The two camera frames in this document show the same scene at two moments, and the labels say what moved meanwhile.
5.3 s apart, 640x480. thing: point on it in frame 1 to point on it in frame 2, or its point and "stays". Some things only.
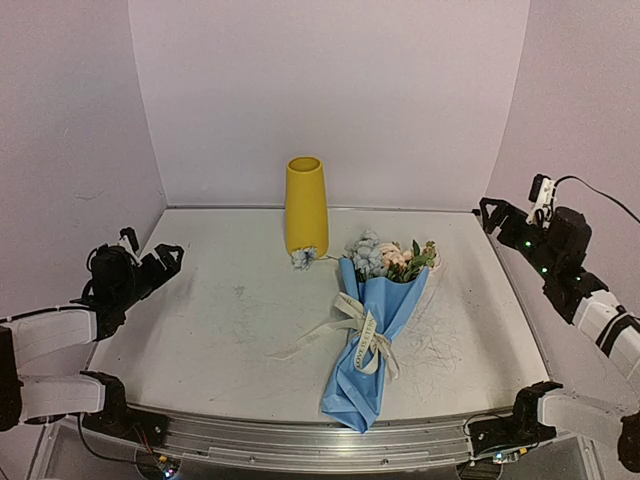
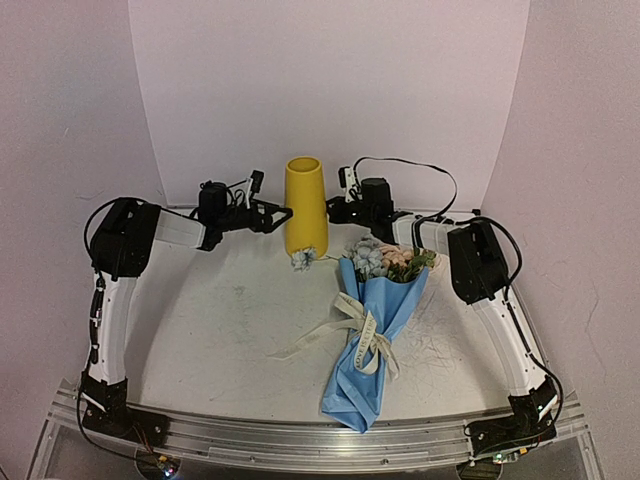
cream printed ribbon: x=369 y=343 stays
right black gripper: x=511 y=227 to x=341 y=211
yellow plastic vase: x=306 y=206 stays
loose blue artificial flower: x=302 y=258 stays
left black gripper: x=161 y=276 to x=271 y=209
